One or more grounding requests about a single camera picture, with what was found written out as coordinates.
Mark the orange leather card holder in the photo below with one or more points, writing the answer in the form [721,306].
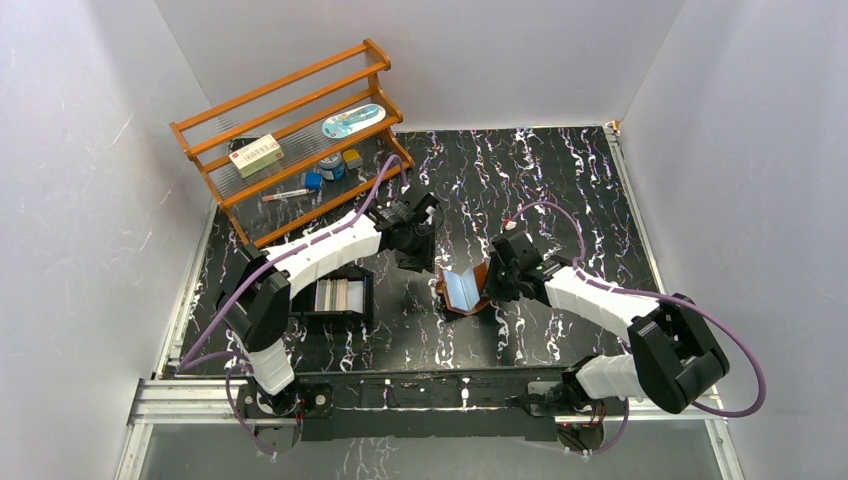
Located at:
[463,293]

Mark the white red marker pen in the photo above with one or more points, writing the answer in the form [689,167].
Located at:
[284,195]

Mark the blue oval blister pack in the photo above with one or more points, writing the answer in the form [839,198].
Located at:
[350,122]

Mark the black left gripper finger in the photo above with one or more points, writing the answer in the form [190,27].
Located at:
[428,251]
[410,259]

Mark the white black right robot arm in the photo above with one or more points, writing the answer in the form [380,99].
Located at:
[673,358]

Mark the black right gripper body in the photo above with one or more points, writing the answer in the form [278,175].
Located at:
[501,280]

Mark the stack of cards in box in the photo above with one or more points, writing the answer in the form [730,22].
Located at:
[340,295]

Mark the black card storage box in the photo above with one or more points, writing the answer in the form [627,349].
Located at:
[302,306]

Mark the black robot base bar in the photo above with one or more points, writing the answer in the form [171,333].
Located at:
[456,403]

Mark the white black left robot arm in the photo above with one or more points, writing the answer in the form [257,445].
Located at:
[256,298]

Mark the blue small cube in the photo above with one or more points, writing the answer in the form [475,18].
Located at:
[313,181]

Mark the orange wooden shelf rack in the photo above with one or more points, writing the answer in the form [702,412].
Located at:
[293,109]

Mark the white green carton box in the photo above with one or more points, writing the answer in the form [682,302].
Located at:
[256,155]

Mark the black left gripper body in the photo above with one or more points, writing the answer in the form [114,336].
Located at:
[416,254]

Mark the blue white small jar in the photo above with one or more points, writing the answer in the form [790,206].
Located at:
[332,168]

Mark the yellow grey small block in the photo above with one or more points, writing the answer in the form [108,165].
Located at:
[352,159]

